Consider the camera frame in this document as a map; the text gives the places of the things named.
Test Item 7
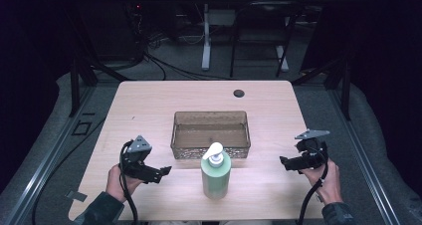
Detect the white desk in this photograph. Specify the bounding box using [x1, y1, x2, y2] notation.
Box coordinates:
[181, 0, 331, 73]

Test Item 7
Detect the person's left hand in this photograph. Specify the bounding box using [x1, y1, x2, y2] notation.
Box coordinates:
[105, 163, 144, 204]

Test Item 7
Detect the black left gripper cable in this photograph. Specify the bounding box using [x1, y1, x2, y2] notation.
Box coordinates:
[118, 140, 139, 225]

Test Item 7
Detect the clear brown plastic basket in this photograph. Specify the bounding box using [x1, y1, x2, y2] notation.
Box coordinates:
[169, 110, 252, 160]

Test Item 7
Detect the black floor cable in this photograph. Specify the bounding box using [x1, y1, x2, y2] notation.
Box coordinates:
[31, 117, 107, 225]

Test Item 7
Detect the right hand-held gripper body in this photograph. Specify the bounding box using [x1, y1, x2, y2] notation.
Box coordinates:
[294, 128, 331, 170]

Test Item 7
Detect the black tape square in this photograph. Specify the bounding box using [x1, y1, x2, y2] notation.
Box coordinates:
[71, 119, 93, 137]

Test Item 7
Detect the green pump bottle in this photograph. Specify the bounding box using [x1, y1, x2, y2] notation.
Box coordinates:
[200, 141, 233, 200]

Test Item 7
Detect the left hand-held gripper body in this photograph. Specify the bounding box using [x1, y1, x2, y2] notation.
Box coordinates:
[119, 134, 162, 184]

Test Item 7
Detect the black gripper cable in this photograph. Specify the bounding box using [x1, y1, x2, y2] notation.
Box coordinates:
[296, 160, 330, 225]
[118, 140, 139, 225]

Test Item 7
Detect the aluminium floor rail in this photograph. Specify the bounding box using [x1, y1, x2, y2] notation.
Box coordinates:
[0, 85, 98, 225]
[326, 89, 402, 225]

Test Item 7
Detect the grey tape strip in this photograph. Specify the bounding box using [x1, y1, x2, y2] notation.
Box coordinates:
[65, 189, 89, 203]

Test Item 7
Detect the bundle of black floor cables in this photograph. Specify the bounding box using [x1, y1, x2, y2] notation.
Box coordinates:
[125, 2, 233, 82]

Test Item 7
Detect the black metal frame stand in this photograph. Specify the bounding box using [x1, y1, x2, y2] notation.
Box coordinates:
[291, 54, 352, 121]
[63, 5, 133, 117]

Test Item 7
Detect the person's right hand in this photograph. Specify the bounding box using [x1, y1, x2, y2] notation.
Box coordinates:
[299, 158, 344, 206]

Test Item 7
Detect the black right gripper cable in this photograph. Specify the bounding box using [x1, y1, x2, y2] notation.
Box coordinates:
[296, 160, 330, 225]

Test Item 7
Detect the black chair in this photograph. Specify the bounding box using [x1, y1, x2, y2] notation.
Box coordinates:
[229, 0, 302, 79]

